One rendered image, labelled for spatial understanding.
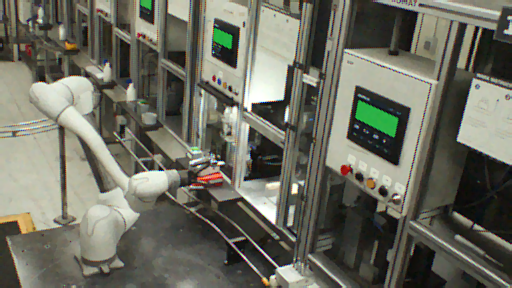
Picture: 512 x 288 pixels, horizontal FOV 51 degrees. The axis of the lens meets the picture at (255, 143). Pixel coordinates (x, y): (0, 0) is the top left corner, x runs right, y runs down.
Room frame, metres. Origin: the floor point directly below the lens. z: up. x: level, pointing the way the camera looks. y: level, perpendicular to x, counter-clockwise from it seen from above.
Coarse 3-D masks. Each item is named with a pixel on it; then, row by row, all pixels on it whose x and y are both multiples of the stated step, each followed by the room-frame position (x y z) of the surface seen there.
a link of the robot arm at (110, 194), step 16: (64, 80) 2.24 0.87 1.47; (80, 80) 2.30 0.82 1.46; (80, 96) 2.23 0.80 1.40; (80, 112) 2.22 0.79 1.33; (96, 128) 2.27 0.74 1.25; (96, 160) 2.21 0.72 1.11; (96, 176) 2.20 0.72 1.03; (112, 192) 2.19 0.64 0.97; (112, 208) 2.14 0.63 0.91; (128, 208) 2.18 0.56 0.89; (128, 224) 2.15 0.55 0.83
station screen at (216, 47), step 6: (216, 24) 2.68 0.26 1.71; (222, 30) 2.62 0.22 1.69; (228, 30) 2.57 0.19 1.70; (216, 42) 2.67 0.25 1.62; (216, 48) 2.66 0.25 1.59; (222, 48) 2.61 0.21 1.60; (228, 48) 2.56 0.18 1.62; (216, 54) 2.66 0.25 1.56; (222, 54) 2.61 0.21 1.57; (228, 54) 2.56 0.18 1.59; (228, 60) 2.55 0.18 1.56
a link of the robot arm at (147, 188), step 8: (136, 176) 1.98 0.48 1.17; (144, 176) 1.98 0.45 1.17; (152, 176) 1.99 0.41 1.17; (160, 176) 2.01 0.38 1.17; (128, 184) 1.98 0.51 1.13; (136, 184) 1.95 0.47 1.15; (144, 184) 1.95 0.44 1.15; (152, 184) 1.97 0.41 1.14; (160, 184) 1.99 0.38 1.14; (136, 192) 1.94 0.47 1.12; (144, 192) 1.95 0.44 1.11; (152, 192) 1.97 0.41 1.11; (160, 192) 1.99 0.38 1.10; (144, 200) 2.00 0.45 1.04; (152, 200) 2.02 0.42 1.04
